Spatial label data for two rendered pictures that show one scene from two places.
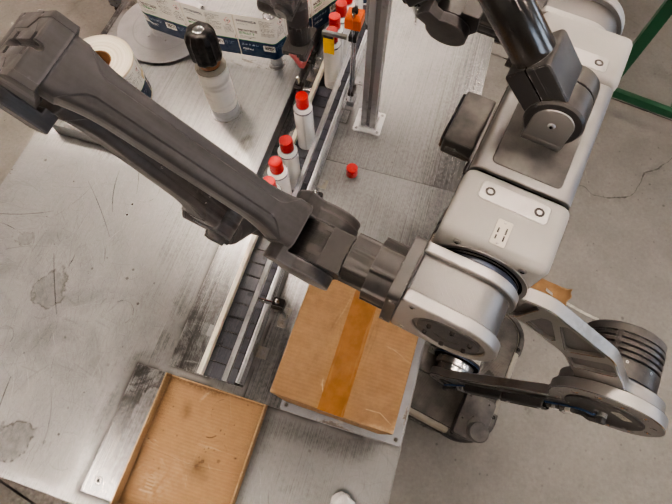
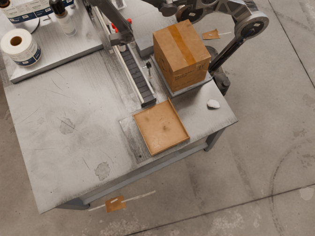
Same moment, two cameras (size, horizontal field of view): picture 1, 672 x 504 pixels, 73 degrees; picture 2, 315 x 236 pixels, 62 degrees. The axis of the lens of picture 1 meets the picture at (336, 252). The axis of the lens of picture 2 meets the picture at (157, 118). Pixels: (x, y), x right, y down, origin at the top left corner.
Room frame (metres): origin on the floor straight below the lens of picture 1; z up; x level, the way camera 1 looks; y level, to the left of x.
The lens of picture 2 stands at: (-0.45, 0.69, 2.40)
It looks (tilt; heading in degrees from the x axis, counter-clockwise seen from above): 69 degrees down; 322
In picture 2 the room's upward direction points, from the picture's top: 5 degrees counter-clockwise
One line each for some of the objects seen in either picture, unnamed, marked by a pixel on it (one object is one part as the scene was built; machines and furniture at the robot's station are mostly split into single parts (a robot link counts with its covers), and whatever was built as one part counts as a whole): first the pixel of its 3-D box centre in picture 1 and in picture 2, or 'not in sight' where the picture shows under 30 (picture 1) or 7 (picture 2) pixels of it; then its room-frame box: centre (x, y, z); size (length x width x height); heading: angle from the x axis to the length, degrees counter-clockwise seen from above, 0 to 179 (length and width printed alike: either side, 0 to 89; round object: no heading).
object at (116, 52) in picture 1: (109, 79); (21, 47); (0.98, 0.66, 0.95); 0.20 x 0.20 x 0.14
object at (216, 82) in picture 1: (213, 74); (63, 17); (0.92, 0.33, 1.03); 0.09 x 0.09 x 0.30
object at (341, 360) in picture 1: (352, 347); (180, 57); (0.17, -0.03, 0.99); 0.30 x 0.24 x 0.27; 161
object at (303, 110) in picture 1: (304, 121); (105, 12); (0.79, 0.08, 0.98); 0.05 x 0.05 x 0.20
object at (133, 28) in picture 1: (164, 28); (18, 22); (1.26, 0.56, 0.89); 0.31 x 0.31 x 0.01
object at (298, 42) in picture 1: (298, 32); not in sight; (0.96, 0.09, 1.13); 0.10 x 0.07 x 0.07; 162
